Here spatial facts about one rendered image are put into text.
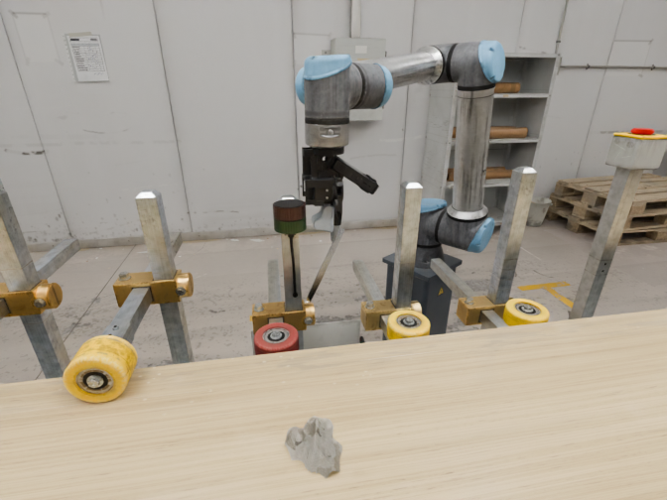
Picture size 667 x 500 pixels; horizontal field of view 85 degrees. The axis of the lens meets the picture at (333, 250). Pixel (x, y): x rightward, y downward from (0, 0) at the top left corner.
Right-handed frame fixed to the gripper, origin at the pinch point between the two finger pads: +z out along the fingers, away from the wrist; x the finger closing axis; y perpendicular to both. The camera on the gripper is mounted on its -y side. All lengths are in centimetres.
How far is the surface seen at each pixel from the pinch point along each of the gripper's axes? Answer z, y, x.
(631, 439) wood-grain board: 10, -30, 51
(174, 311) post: 10.7, 35.0, 9.6
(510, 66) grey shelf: -49, -207, -261
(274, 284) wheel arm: 14.1, 14.7, -4.6
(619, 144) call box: -20, -61, 7
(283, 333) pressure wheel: 9.8, 13.5, 21.8
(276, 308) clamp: 13.1, 14.5, 8.0
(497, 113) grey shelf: -10, -203, -261
